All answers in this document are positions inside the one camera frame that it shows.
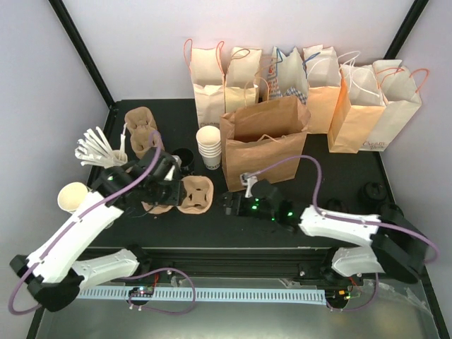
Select brown pulp cup carrier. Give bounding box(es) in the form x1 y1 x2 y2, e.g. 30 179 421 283
141 176 214 215

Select brown kraft paper bag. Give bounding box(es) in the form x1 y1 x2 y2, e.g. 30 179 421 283
220 85 311 192

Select black cup lid stack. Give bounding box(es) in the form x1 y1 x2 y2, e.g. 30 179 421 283
325 198 349 213
359 182 387 204

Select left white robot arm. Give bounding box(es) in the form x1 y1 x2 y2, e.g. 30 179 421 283
10 147 186 312

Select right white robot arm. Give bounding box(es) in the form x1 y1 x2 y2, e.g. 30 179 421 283
222 177 427 285

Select black paper cup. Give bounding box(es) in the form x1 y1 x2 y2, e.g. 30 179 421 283
172 148 194 176

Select white paper cup stack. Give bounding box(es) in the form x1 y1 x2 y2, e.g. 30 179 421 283
196 126 221 170

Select stacked pulp cup carriers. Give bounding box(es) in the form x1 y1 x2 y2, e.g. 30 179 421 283
124 107 165 159

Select cup of white stirrers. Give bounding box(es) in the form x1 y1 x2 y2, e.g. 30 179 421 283
74 124 128 169

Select tilted paper cup stack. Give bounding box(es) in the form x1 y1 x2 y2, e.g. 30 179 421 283
57 182 89 214

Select cream paper bag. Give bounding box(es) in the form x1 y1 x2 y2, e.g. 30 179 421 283
224 47 262 113

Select blue patterned paper bag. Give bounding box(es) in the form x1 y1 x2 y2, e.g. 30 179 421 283
264 47 309 105

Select orange white paper bag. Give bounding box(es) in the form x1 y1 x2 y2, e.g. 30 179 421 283
303 44 342 134

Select white cream logo bag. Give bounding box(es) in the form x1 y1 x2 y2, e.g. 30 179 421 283
360 59 429 152

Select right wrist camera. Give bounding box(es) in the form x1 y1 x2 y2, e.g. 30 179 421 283
239 173 258 198

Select white slotted cable duct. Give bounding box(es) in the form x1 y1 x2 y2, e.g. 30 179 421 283
77 285 326 306

